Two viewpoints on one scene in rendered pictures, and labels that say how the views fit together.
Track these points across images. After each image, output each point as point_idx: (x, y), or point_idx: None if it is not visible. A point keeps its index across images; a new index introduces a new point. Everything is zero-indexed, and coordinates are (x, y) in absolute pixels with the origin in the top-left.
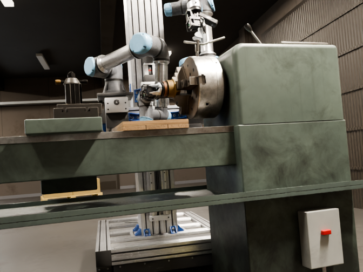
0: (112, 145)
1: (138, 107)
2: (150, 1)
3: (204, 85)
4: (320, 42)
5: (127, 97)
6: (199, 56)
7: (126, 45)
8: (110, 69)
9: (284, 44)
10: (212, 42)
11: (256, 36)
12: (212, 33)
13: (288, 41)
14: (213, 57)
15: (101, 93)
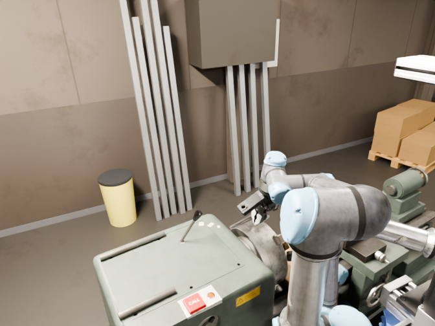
0: None
1: (395, 325)
2: None
3: None
4: (111, 251)
5: (383, 286)
6: (250, 222)
7: None
8: (423, 253)
9: (161, 231)
10: (287, 299)
11: (189, 226)
12: (289, 282)
13: (154, 234)
14: (237, 227)
15: (430, 279)
